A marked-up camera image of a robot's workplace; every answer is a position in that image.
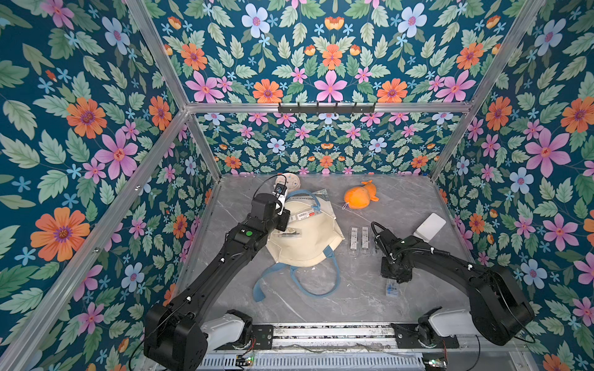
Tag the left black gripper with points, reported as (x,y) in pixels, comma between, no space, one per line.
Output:
(282,226)

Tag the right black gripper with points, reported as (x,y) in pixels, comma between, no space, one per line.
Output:
(390,268)

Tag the cream canvas tote bag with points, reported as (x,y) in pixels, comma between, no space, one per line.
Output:
(305,243)

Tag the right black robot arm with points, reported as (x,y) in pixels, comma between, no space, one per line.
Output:
(498,311)

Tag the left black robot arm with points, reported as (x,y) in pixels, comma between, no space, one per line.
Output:
(177,335)

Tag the pink round alarm clock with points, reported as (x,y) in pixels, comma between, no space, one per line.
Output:
(290,181)

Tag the white rectangular box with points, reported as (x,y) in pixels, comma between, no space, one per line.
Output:
(430,227)

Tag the orange plastic fish toy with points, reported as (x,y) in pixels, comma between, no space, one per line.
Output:
(360,197)

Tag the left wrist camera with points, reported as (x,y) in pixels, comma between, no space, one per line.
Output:
(279,192)

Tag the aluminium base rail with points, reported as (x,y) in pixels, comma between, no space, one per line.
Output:
(362,346)

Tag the black hook rail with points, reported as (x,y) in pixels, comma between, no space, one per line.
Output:
(331,108)

